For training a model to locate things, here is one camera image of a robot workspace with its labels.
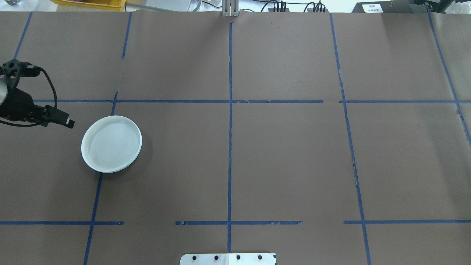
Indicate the white ringed plate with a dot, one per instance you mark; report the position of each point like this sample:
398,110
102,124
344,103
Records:
111,144

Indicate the blue smooth plate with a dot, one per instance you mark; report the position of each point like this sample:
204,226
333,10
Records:
140,154

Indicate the yellow plastic bin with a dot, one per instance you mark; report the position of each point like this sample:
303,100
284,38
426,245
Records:
88,5

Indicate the grey flat board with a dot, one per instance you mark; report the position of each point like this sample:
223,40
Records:
158,4

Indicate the black box with white label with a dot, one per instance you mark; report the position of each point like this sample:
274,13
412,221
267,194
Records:
390,8

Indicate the white crumpled plastic bag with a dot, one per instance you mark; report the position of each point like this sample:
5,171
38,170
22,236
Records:
461,8

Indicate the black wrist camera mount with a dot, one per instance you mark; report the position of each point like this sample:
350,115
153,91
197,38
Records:
14,70

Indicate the aluminium profile post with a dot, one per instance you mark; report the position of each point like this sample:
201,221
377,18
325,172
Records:
230,8

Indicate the white post with square base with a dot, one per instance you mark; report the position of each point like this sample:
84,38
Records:
228,260

